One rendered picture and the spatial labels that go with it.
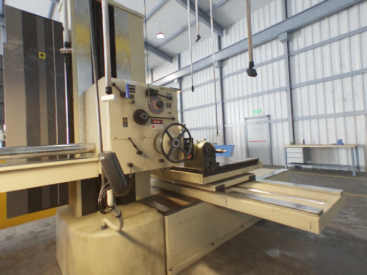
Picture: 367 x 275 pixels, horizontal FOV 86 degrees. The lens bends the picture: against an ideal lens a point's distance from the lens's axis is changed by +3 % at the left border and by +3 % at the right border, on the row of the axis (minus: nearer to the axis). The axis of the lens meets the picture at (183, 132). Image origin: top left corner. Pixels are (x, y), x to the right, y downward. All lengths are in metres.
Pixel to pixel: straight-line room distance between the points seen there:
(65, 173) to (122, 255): 0.85
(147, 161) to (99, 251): 0.81
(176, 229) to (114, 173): 1.30
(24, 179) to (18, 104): 0.73
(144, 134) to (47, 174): 0.82
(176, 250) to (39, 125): 1.82
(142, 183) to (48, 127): 1.21
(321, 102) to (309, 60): 1.70
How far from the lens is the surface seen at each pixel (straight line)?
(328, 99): 8.78
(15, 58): 2.40
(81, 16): 2.71
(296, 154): 8.10
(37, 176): 1.91
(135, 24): 3.00
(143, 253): 2.14
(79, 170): 1.95
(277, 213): 1.97
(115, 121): 1.74
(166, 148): 1.84
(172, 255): 2.37
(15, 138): 2.27
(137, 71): 2.74
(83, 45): 2.57
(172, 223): 2.24
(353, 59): 8.90
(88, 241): 2.02
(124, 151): 1.76
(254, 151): 9.66
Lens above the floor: 1.35
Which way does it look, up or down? 2 degrees up
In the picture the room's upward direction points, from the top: 3 degrees counter-clockwise
